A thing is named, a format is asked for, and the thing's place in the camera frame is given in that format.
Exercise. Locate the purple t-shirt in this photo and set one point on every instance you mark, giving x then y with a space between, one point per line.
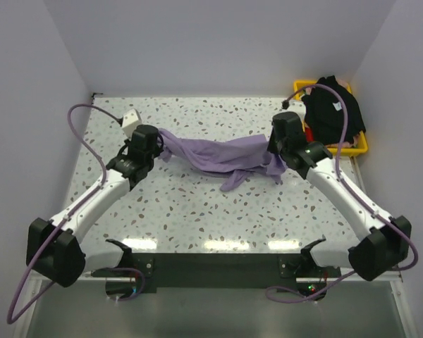
235 160

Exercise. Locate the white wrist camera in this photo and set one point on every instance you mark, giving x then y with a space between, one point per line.
130 121
297 107

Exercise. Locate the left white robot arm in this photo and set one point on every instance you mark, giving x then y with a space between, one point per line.
53 246

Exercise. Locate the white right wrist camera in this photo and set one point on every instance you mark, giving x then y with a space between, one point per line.
297 107

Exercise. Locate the yellow plastic bin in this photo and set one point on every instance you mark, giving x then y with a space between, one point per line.
359 147

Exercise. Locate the pink garment in bin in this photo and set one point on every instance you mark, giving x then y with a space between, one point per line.
347 144

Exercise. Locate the black t-shirt in bin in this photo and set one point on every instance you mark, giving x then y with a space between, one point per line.
324 113

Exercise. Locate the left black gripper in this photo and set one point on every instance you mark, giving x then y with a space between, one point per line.
158 151

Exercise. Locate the red garment in bin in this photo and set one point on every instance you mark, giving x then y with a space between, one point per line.
309 135

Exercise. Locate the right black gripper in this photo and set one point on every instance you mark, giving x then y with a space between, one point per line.
271 147

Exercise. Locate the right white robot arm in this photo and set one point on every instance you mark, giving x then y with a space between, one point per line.
382 240

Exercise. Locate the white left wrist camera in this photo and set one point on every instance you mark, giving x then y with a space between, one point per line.
130 121

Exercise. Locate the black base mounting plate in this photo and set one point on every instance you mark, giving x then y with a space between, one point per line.
227 270

